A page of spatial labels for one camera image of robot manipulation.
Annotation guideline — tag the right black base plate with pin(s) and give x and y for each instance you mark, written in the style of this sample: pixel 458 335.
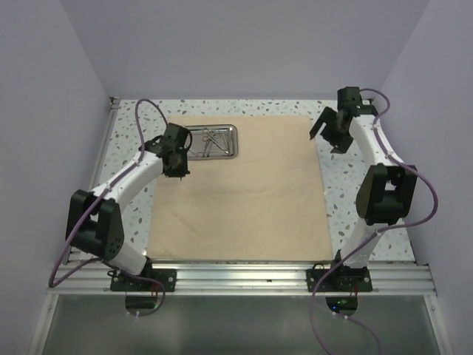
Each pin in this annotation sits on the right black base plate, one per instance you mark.
pixel 343 279

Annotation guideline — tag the steel surgical scissors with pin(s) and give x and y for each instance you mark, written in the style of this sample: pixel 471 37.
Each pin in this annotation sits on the steel surgical scissors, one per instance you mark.
pixel 216 138

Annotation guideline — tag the aluminium rail frame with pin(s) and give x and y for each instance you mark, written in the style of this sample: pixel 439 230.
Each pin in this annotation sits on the aluminium rail frame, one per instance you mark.
pixel 254 279

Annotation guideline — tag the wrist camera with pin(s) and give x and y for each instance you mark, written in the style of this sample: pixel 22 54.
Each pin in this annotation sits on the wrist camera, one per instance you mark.
pixel 178 136
pixel 347 96

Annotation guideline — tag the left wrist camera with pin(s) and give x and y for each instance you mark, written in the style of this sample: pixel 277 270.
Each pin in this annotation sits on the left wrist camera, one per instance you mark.
pixel 178 136

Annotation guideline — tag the beige cloth wrap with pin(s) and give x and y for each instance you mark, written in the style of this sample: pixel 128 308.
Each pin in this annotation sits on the beige cloth wrap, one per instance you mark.
pixel 266 204

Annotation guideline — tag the steel instrument tray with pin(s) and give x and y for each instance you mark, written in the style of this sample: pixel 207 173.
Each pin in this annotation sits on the steel instrument tray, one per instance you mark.
pixel 229 131

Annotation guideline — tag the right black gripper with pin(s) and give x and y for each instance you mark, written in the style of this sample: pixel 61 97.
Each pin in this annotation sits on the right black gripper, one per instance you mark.
pixel 328 115

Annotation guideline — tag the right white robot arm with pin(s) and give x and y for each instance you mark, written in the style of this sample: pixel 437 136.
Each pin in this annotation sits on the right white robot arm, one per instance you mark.
pixel 383 198

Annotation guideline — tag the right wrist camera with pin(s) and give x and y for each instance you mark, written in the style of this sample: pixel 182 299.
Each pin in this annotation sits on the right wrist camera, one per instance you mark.
pixel 347 96

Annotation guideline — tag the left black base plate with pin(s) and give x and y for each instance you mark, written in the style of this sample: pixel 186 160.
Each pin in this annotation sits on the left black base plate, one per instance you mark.
pixel 152 279

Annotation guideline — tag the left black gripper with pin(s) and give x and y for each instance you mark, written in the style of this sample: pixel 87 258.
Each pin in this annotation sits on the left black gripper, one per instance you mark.
pixel 182 171

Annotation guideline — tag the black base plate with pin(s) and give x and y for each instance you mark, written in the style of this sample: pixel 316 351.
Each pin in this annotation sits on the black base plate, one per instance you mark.
pixel 343 279
pixel 152 279

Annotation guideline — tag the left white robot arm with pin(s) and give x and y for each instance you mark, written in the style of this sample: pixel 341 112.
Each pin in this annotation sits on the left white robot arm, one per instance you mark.
pixel 95 223

